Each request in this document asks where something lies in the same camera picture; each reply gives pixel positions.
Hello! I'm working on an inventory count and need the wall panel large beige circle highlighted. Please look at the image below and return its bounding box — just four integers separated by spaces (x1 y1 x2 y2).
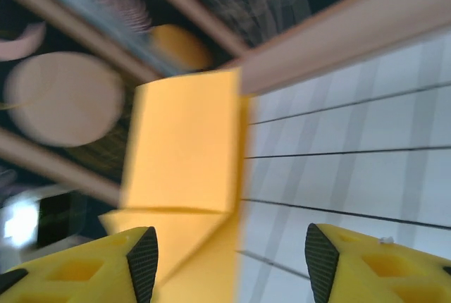
0 0 156 186

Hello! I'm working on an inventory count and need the wall panel orange oval feather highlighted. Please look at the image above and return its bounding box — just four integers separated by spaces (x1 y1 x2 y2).
87 0 240 71

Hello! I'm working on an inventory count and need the orange paper sheet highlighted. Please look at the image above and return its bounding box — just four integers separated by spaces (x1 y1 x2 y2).
97 66 252 303

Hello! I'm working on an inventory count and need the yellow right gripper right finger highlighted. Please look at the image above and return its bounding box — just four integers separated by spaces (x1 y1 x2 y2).
305 223 451 303

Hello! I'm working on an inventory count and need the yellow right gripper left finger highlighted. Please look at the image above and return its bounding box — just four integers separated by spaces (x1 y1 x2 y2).
0 225 159 303

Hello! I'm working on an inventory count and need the aluminium corner post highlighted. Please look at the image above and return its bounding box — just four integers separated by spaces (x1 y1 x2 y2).
10 0 187 78

